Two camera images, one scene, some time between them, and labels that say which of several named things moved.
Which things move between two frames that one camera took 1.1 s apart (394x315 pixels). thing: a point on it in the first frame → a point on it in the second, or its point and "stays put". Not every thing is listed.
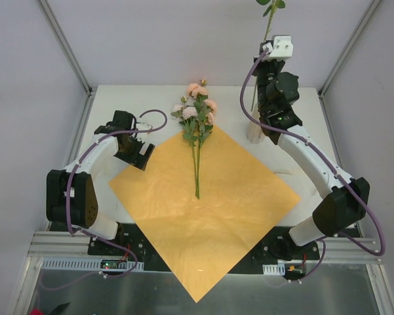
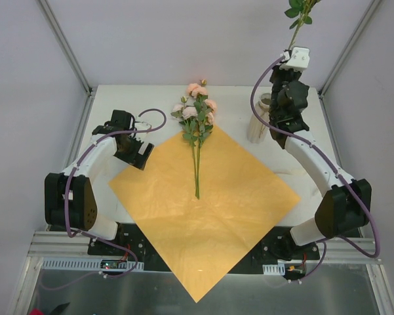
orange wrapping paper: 204,239 stays put
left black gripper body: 139,153 stays put
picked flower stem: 272,4 → 300,8
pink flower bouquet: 196,115 stays put
